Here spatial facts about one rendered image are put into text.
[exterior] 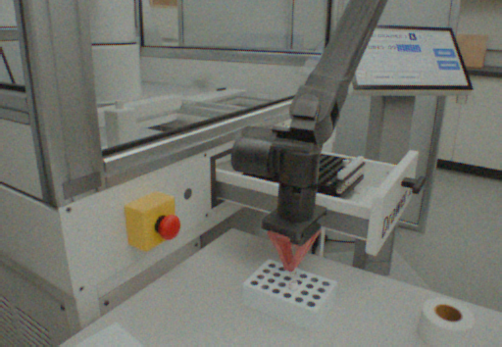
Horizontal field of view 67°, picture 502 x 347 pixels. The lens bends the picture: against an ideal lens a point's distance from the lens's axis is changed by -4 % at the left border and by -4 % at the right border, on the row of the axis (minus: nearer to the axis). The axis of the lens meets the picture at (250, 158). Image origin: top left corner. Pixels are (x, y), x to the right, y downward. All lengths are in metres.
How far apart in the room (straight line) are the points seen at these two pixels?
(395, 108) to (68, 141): 1.41
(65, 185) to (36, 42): 0.18
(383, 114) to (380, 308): 1.16
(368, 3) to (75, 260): 0.60
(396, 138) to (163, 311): 1.35
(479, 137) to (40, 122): 3.51
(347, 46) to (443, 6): 1.77
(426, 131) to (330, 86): 1.89
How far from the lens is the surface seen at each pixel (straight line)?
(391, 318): 0.67
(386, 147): 1.77
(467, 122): 3.75
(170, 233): 0.62
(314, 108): 0.57
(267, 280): 0.64
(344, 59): 0.64
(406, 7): 2.45
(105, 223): 0.63
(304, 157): 0.55
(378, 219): 0.66
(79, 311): 0.67
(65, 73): 0.55
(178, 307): 0.66
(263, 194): 0.75
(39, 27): 0.53
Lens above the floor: 1.17
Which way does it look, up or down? 18 degrees down
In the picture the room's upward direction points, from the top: 1 degrees clockwise
